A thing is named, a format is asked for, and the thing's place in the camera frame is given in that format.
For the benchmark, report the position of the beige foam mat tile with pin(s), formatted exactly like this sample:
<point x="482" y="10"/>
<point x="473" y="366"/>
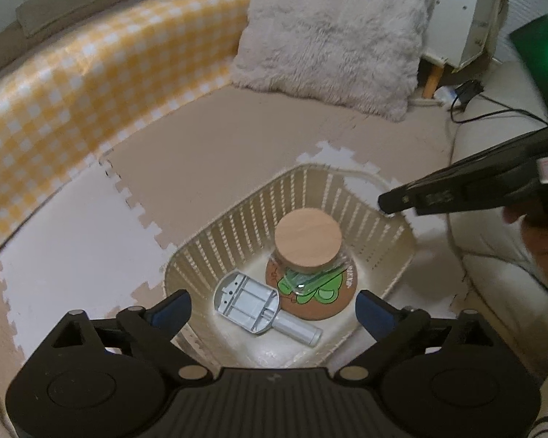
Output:
<point x="233" y="137"/>

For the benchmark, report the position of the person's right hand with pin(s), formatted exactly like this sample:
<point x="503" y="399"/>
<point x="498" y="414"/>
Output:
<point x="543" y="251"/>

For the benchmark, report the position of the black plug adapter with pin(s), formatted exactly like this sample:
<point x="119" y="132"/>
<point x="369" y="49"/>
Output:
<point x="468" y="91"/>

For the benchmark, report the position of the cream perforated plastic basket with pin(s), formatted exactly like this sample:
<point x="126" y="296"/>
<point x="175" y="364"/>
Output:
<point x="237" y="237"/>

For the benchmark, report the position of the glass jar with wooden lid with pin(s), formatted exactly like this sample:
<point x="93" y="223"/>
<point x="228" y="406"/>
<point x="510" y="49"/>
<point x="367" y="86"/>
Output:
<point x="308" y="237"/>

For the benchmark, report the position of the round coaster with green dinosaur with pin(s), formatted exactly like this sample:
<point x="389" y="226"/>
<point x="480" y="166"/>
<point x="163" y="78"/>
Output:
<point x="324" y="305"/>

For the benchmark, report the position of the yellow checked padded bumper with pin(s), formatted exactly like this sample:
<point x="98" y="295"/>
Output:
<point x="50" y="100"/>

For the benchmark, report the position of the large beige cushion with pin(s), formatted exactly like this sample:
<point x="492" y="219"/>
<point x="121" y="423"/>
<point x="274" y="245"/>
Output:
<point x="73" y="0"/>

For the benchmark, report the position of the wooden cabinet leg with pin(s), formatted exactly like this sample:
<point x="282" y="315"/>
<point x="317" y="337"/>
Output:
<point x="431" y="82"/>

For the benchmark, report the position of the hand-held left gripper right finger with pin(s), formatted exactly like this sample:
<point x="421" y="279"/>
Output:
<point x="376" y="312"/>

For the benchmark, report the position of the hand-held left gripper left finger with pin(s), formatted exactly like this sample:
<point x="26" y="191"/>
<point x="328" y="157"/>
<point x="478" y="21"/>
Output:
<point x="171" y="312"/>

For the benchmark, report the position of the white cabinet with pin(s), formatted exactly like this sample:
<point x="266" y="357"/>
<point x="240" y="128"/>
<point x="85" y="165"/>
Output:
<point x="461" y="13"/>

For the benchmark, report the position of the fluffy grey-white pillow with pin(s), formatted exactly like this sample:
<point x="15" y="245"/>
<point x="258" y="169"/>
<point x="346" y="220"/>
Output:
<point x="329" y="32"/>

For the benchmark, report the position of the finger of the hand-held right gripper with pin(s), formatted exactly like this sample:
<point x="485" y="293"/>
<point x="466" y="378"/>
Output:
<point x="438" y="196"/>

